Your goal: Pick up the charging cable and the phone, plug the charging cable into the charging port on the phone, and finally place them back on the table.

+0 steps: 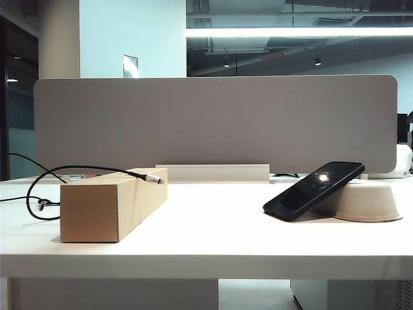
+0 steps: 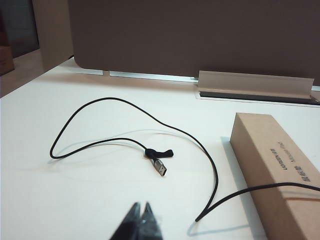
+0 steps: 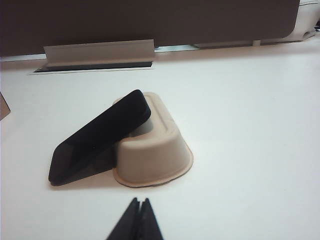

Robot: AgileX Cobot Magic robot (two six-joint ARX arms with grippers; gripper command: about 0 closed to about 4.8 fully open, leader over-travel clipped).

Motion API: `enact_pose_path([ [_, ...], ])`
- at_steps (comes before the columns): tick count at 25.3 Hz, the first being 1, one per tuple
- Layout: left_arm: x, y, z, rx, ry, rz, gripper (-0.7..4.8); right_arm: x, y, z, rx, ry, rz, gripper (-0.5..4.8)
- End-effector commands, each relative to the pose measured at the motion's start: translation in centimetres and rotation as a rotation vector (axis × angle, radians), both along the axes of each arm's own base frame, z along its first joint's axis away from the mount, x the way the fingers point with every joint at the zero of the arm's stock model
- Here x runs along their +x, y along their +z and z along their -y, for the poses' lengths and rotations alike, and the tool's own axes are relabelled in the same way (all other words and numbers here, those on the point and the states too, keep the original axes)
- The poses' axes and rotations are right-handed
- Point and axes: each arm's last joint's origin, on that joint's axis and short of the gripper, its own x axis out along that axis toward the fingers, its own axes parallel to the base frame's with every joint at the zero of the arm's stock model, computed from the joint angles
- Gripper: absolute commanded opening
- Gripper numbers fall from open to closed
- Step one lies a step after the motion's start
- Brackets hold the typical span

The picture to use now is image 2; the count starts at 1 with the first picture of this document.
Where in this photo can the small brown cardboard carton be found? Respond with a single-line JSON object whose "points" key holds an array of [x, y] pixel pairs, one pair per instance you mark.
{"points": [[5, 60]]}

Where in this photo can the aluminium divider base rail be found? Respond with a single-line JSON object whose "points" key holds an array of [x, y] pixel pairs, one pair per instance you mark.
{"points": [[150, 75]]}

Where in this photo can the long brown cardboard box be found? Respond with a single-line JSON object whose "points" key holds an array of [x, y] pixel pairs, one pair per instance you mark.
{"points": [[280, 172]]}

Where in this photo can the grey fabric desk divider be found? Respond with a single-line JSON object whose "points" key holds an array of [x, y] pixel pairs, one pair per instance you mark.
{"points": [[190, 35]]}

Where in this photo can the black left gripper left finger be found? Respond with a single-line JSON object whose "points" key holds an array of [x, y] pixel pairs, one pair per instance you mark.
{"points": [[128, 226]]}

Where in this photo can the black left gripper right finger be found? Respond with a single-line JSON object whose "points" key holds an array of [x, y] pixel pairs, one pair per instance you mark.
{"points": [[151, 227]]}

